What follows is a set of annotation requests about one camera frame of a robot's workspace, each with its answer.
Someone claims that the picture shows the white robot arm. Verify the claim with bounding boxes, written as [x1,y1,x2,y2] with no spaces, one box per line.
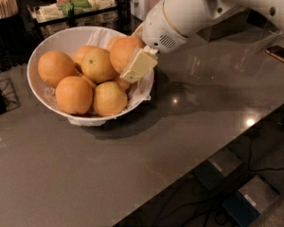
[120,0,284,83]

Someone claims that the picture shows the blue grey box lower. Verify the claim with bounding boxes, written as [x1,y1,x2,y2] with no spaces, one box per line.
[222,175,280,227]

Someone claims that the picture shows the small orange hidden underneath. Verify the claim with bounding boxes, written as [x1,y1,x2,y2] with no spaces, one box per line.
[80,74,97,90]

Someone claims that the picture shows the blue grey box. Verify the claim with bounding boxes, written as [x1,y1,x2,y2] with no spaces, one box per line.
[222,175,280,227]
[194,148,242,190]

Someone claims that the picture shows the black floor cables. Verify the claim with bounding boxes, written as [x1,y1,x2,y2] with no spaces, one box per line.
[148,135,284,227]

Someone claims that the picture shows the orange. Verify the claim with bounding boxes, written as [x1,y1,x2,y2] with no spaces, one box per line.
[55,76,93,114]
[93,81,128,116]
[106,36,122,51]
[38,50,76,88]
[73,45,95,72]
[81,47,117,83]
[110,36,145,74]

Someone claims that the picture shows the black tray of tea packets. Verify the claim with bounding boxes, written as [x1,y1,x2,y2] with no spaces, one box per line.
[27,0,119,28]

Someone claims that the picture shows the blue grey box upper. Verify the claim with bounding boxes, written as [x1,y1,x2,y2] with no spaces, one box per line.
[194,148,242,190]

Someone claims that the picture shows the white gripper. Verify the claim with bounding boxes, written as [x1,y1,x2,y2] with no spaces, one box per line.
[120,0,187,83]

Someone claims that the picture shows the white bowl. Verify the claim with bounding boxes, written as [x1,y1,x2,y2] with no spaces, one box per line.
[27,26,155,127]

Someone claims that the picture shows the black rubber mat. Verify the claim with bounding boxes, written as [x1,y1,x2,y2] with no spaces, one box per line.
[0,38,30,73]

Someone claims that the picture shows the white paper napkin liner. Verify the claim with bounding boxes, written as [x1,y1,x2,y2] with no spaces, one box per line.
[42,26,152,127]

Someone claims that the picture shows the smartphone on counter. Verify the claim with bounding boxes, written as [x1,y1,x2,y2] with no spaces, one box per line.
[265,45,284,62]

